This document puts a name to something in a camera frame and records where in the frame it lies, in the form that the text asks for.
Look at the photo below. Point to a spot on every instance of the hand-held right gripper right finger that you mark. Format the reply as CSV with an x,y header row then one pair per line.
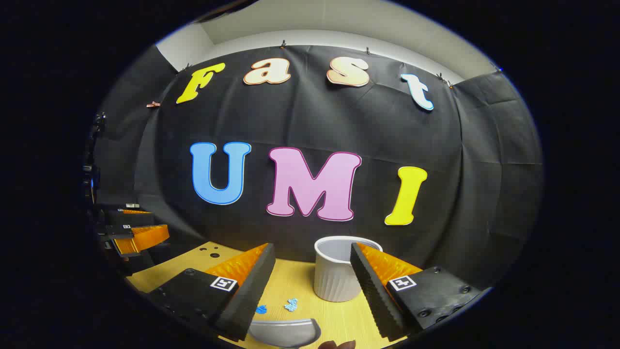
x,y
373,295

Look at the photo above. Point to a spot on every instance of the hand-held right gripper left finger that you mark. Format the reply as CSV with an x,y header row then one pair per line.
x,y
252,295

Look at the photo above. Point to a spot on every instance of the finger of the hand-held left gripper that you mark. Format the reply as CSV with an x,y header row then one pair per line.
x,y
133,213
145,238

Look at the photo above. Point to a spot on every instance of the light blue paper trash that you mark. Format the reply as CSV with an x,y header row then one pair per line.
x,y
291,305

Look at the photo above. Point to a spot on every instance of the white ribbed garbage bin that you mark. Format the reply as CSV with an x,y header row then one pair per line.
x,y
334,276

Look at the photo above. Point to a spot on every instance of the grey dustpan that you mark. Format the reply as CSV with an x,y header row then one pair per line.
x,y
286,332

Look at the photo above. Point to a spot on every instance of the wooden desktop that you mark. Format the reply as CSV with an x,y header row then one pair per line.
x,y
293,283

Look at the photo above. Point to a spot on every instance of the black tripod stand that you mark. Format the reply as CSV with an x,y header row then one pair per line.
x,y
96,145

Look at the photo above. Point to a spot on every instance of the black backdrop cloth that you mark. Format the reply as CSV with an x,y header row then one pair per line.
x,y
339,126

